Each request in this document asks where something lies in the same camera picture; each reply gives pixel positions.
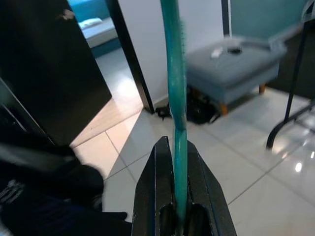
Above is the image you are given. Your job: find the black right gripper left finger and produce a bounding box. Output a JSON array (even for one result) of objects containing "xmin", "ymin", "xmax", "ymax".
[{"xmin": 132, "ymin": 136, "xmax": 178, "ymax": 236}]

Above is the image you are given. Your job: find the black floor bag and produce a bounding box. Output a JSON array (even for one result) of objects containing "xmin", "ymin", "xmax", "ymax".
[{"xmin": 155, "ymin": 93, "xmax": 221, "ymax": 126}]

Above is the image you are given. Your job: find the teal plastic hanger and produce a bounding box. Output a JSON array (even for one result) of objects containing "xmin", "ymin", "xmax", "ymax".
[{"xmin": 160, "ymin": 0, "xmax": 191, "ymax": 229}]

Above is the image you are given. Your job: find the black door frame post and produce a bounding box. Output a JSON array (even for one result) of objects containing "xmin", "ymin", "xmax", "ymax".
[{"xmin": 108, "ymin": 0, "xmax": 156, "ymax": 114}]

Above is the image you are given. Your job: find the black printed T-shirt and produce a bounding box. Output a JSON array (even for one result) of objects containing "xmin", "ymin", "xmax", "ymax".
[{"xmin": 0, "ymin": 130, "xmax": 133, "ymax": 236}]

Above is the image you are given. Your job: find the black open door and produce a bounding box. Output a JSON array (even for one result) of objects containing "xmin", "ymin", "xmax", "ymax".
[{"xmin": 0, "ymin": 0, "xmax": 112, "ymax": 148}]

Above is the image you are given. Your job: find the bed with teal base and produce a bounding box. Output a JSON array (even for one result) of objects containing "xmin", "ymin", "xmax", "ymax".
[{"xmin": 67, "ymin": 0, "xmax": 123, "ymax": 59}]

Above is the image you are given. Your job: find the black metal clothes rack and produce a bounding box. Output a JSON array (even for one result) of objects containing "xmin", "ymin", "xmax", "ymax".
[{"xmin": 266, "ymin": 0, "xmax": 315, "ymax": 149}]

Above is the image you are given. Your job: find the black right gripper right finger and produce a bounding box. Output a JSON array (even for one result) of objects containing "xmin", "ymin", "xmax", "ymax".
[{"xmin": 185, "ymin": 139, "xmax": 237, "ymax": 236}]

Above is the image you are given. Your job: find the grey padded ottoman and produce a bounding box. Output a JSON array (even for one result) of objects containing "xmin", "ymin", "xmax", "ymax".
[{"xmin": 186, "ymin": 36, "xmax": 288, "ymax": 116}]

